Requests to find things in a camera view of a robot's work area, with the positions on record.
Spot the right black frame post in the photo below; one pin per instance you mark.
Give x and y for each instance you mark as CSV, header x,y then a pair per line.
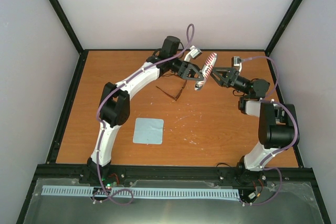
x,y
293,7

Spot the brown sunglasses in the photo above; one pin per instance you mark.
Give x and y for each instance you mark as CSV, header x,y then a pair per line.
x,y
170,86

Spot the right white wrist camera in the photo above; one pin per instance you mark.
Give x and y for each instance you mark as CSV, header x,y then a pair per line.
x,y
237,63

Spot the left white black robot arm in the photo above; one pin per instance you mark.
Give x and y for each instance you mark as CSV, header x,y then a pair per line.
x,y
114,108

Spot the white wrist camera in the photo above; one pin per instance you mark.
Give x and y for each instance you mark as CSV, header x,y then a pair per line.
x,y
192,54
237,63

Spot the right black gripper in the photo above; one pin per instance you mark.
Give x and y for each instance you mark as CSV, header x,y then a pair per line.
x,y
230,78

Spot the left black frame post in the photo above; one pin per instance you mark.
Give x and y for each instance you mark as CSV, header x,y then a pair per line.
x,y
66,25

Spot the light blue cleaning cloth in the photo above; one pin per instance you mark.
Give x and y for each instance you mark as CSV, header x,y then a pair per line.
x,y
148,131

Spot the light blue slotted cable duct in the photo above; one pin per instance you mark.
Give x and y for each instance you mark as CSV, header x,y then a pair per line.
x,y
143,193

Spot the black frame post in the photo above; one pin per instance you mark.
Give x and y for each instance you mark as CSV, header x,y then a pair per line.
x,y
66,25
293,7

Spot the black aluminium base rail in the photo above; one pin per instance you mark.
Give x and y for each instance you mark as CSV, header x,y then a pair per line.
x,y
124,174

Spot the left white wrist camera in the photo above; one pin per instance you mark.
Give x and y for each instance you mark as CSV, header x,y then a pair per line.
x,y
192,54

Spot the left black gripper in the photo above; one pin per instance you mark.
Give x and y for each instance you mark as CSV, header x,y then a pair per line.
x,y
186,68

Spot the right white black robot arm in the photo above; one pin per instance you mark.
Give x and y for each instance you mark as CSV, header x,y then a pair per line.
x,y
277,127

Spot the flag pattern sunglasses case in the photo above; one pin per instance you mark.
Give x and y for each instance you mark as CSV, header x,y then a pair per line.
x,y
206,70

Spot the left green controller board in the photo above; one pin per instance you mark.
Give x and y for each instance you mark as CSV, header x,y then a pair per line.
x,y
108,186

